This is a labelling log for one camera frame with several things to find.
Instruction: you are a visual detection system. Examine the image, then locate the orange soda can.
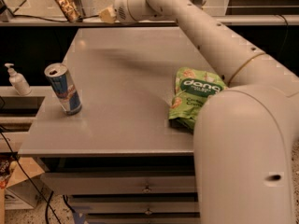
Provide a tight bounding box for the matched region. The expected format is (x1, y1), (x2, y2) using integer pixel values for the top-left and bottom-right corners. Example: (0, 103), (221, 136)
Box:
(55, 0), (81, 22)

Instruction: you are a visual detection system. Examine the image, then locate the blue silver energy drink can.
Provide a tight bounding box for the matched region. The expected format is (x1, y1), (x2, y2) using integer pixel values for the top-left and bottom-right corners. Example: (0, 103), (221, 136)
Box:
(44, 63), (82, 115)

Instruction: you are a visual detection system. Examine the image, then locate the cardboard box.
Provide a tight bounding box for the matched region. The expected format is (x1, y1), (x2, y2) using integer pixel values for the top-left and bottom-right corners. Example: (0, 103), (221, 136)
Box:
(1, 158), (44, 210)

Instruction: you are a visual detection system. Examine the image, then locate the grey drawer cabinet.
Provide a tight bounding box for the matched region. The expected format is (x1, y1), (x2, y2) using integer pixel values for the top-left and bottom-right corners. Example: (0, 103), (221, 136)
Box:
(18, 26), (219, 224)

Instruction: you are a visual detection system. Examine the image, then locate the black cable on floor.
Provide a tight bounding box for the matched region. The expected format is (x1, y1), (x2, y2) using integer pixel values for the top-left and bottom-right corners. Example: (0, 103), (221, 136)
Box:
(0, 124), (64, 224)

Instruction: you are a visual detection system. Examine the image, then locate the black cable on ledge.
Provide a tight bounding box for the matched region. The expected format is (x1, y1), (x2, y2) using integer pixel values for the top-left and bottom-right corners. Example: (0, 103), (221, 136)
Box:
(12, 13), (101, 23)

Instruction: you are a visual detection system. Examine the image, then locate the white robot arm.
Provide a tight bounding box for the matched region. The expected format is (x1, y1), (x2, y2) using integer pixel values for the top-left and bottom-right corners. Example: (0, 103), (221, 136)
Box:
(99, 0), (299, 224)

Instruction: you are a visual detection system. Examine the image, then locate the white pump bottle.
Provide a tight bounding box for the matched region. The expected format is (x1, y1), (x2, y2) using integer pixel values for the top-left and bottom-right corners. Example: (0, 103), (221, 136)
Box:
(5, 63), (31, 96)

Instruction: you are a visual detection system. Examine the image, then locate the green snack bag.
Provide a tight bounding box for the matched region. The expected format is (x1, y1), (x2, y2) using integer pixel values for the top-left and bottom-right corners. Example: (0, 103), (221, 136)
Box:
(168, 67), (227, 131)

